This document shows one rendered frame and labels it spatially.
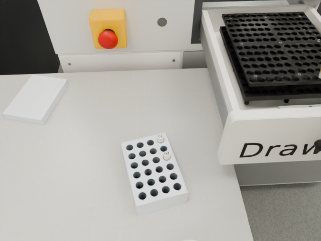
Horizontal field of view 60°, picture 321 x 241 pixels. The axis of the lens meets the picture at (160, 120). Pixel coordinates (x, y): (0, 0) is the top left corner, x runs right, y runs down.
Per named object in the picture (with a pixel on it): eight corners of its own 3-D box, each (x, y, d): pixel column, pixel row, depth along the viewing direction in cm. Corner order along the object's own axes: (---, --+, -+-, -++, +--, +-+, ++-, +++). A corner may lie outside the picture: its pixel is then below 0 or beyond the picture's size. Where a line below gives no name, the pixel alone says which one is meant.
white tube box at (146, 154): (186, 202, 46) (188, 192, 43) (137, 216, 45) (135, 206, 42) (165, 144, 54) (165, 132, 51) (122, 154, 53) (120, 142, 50)
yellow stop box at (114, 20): (127, 50, 61) (123, 20, 55) (94, 51, 61) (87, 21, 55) (127, 37, 64) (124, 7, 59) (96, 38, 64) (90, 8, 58)
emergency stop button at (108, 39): (118, 50, 58) (116, 33, 55) (99, 51, 58) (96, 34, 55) (119, 42, 60) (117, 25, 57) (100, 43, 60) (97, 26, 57)
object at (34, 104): (43, 125, 57) (41, 119, 56) (5, 118, 58) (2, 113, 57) (69, 84, 65) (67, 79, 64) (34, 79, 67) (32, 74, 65)
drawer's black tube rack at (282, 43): (337, 106, 50) (356, 79, 45) (240, 111, 50) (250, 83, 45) (292, 38, 65) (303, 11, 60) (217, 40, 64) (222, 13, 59)
